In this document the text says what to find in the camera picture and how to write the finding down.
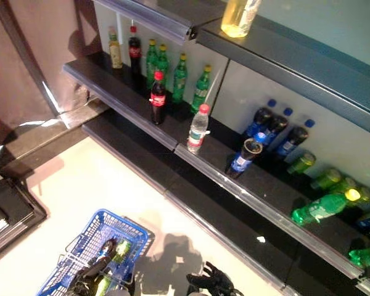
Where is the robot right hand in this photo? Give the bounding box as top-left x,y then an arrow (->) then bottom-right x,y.
186,261 -> 244,296

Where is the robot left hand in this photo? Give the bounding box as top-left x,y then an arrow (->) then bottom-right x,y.
66,255 -> 126,296

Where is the Pepsi cola bottle blue label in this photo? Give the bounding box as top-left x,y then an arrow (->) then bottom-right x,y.
265,107 -> 294,149
99,236 -> 120,263
245,98 -> 277,139
276,118 -> 315,161
224,132 -> 268,179

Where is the clear water bottle red cap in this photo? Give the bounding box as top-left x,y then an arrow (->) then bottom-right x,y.
187,104 -> 211,155

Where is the green bottle in basket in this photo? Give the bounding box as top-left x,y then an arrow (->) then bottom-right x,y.
112,239 -> 133,265

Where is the dark shelf board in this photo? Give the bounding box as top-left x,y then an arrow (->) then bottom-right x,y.
63,51 -> 370,296
81,117 -> 297,296
92,0 -> 370,139

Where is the black low display stand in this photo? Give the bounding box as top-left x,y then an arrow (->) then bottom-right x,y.
0,160 -> 47,257

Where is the green Sprite bottle yellow cap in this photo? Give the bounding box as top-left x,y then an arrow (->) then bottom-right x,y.
146,38 -> 160,90
156,44 -> 170,78
291,187 -> 361,226
191,64 -> 212,113
171,52 -> 188,104
348,245 -> 370,268

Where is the Coca-Cola bottle red cap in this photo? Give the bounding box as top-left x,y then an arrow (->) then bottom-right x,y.
128,26 -> 142,84
150,71 -> 167,126

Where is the pale tea bottle pink cap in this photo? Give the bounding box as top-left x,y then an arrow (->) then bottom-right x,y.
107,26 -> 123,69

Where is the yellow tea bottle floral label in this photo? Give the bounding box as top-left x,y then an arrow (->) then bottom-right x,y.
221,0 -> 261,38

